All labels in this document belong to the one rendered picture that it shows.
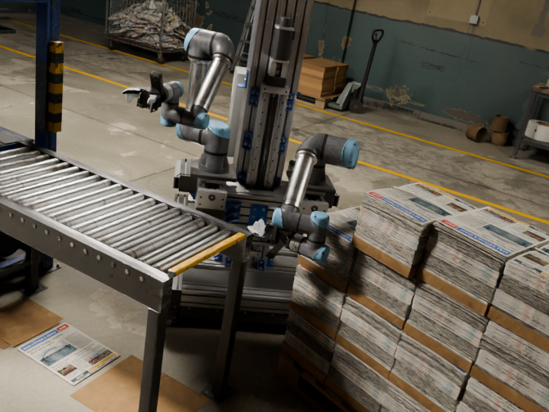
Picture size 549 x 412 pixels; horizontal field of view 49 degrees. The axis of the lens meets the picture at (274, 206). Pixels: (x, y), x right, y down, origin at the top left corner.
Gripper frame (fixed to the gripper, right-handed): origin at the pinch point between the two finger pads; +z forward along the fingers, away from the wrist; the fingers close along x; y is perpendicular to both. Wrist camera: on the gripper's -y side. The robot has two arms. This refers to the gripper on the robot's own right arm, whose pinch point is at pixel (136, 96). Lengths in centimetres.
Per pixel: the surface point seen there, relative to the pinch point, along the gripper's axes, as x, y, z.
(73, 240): -11, 43, 43
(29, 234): 11, 53, 38
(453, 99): -113, 70, -687
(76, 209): 3.6, 45.0, 21.2
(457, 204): -129, 0, -26
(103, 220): -9.4, 43.4, 22.5
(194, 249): -48, 38, 23
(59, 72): 67, 20, -44
